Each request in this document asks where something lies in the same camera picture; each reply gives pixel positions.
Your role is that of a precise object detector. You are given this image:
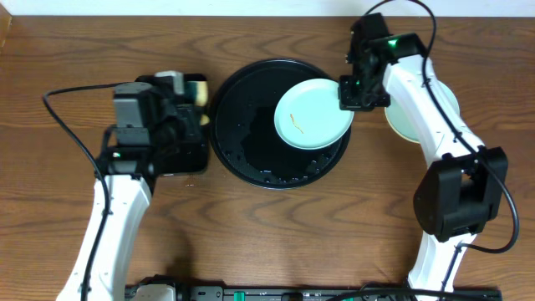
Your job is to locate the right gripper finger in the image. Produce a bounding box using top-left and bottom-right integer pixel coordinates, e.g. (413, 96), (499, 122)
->
(346, 23), (360, 64)
(339, 75), (360, 110)

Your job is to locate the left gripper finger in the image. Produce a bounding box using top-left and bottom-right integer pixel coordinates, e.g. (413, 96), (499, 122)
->
(177, 104), (203, 143)
(155, 70), (185, 95)

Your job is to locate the green yellow sponge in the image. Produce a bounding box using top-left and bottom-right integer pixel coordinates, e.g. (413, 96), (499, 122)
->
(186, 80), (210, 126)

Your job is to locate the light blue plate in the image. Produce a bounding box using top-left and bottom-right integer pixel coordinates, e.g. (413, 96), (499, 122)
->
(385, 81), (461, 144)
(273, 79), (354, 151)

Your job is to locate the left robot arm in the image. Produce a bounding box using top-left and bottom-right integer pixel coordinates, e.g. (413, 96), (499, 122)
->
(58, 71), (210, 300)

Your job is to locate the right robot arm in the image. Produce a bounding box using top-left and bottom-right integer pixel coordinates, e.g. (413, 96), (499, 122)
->
(339, 12), (510, 300)

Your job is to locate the black rectangular tray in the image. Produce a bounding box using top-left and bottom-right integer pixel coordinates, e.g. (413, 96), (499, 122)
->
(136, 74), (209, 176)

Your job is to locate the black round tray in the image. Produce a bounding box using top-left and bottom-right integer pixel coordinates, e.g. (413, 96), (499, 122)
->
(210, 59), (351, 190)

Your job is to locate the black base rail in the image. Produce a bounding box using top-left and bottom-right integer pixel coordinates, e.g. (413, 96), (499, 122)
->
(125, 275), (503, 301)

